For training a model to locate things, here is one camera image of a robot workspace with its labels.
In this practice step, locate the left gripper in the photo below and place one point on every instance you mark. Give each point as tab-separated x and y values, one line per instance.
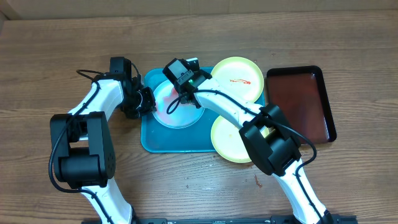
147	107

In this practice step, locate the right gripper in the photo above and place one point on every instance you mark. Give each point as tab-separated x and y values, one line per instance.
189	101

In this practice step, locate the light blue plate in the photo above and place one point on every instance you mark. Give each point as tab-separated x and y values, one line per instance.
185	114

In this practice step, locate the green plate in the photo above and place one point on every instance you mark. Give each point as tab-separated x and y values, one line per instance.
240	76
227	142

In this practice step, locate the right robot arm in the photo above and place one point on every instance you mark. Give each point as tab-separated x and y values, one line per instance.
271	143

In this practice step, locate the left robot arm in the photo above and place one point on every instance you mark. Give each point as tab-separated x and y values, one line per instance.
82	159

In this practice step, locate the teal plastic tray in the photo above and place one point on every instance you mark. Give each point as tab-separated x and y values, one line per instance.
157	137

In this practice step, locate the black rectangular tray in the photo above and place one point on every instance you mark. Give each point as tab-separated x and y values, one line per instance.
300	93

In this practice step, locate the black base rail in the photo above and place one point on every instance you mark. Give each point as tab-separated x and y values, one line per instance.
277	219

